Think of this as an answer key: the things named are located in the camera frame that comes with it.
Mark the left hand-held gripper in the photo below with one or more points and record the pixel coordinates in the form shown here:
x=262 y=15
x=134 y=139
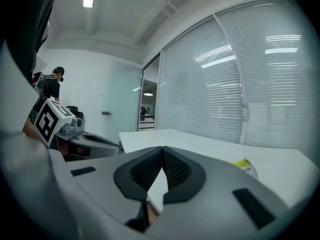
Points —
x=48 y=120

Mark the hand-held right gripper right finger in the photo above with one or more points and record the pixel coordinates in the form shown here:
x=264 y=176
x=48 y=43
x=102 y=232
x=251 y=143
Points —
x=200 y=209

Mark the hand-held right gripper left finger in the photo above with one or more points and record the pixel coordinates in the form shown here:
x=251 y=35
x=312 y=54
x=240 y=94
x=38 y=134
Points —
x=100 y=184

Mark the person's left forearm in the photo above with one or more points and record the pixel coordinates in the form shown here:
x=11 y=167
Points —
x=28 y=129

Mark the frosted glass door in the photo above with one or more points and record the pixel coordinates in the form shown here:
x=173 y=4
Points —
x=120 y=99

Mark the round pendant lamp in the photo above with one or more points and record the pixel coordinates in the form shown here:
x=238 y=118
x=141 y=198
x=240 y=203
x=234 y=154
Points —
x=148 y=93

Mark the white blind wand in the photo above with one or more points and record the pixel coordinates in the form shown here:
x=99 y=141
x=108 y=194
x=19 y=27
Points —
x=245 y=109

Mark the narrow white window blind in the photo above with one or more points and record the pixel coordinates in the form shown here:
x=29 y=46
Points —
x=202 y=84

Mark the person's black shirt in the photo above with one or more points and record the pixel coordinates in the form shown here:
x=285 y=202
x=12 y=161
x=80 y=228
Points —
x=27 y=21

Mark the wide white window blind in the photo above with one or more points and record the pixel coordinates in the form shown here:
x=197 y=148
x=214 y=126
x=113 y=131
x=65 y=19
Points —
x=272 y=79

